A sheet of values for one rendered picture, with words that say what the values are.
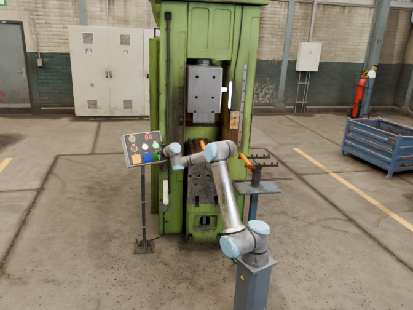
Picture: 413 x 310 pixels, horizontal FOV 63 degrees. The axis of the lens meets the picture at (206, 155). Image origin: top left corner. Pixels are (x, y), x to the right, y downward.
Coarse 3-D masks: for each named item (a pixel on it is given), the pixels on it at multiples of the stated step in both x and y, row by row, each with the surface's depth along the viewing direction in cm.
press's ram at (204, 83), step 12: (192, 72) 292; (204, 72) 293; (216, 72) 294; (192, 84) 296; (204, 84) 297; (216, 84) 298; (192, 96) 299; (204, 96) 300; (216, 96) 302; (192, 108) 303; (204, 108) 304; (216, 108) 306
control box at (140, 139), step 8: (128, 136) 288; (136, 136) 292; (144, 136) 295; (152, 136) 299; (160, 136) 303; (128, 144) 287; (136, 144) 290; (144, 144) 293; (152, 144) 297; (128, 152) 285; (136, 152) 289; (144, 152) 292; (152, 152) 296; (128, 160) 284; (152, 160) 294
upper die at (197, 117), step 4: (212, 112) 309; (192, 116) 309; (196, 116) 306; (200, 116) 306; (204, 116) 307; (208, 116) 307; (212, 116) 308; (192, 120) 309; (196, 120) 307; (200, 120) 307; (204, 120) 308; (208, 120) 308; (212, 120) 309
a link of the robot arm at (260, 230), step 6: (252, 222) 224; (258, 222) 225; (246, 228) 220; (252, 228) 217; (258, 228) 217; (264, 228) 218; (252, 234) 215; (258, 234) 216; (264, 234) 217; (258, 240) 216; (264, 240) 219; (258, 246) 217; (264, 246) 221; (258, 252) 221
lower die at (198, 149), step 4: (192, 140) 353; (196, 140) 351; (204, 140) 351; (192, 144) 342; (196, 144) 339; (200, 144) 336; (192, 148) 329; (196, 148) 326; (200, 148) 327; (192, 152) 319; (196, 152) 319
